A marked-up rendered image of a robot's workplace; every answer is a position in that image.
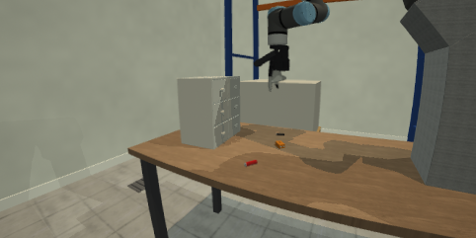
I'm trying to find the red battery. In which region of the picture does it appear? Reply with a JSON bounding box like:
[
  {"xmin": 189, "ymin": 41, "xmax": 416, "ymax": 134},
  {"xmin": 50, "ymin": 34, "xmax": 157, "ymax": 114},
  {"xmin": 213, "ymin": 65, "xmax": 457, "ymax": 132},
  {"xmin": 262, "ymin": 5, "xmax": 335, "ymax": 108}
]
[{"xmin": 244, "ymin": 160, "xmax": 257, "ymax": 167}]

